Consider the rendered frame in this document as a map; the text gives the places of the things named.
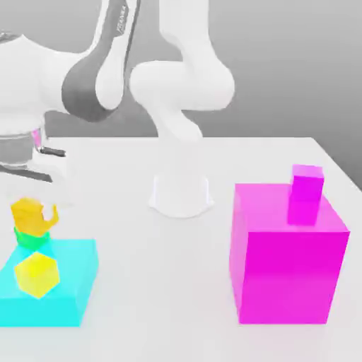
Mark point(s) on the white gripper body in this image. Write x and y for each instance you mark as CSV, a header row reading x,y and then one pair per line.
x,y
34,185

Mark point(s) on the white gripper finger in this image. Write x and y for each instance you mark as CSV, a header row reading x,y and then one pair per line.
x,y
47,212

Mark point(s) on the small orange cube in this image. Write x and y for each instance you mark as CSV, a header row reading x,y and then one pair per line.
x,y
27,216

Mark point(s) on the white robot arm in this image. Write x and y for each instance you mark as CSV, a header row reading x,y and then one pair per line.
x,y
181,84

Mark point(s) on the small green cube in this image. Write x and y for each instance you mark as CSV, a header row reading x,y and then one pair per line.
x,y
29,241

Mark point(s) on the small yellow cube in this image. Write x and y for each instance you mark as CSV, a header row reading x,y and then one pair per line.
x,y
36,275

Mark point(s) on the small magenta cube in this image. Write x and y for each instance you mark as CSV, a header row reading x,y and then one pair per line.
x,y
305,198

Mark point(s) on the large cyan box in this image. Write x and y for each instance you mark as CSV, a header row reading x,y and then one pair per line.
x,y
68,288

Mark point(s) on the large magenta box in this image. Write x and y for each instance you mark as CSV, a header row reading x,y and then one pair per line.
x,y
288,277

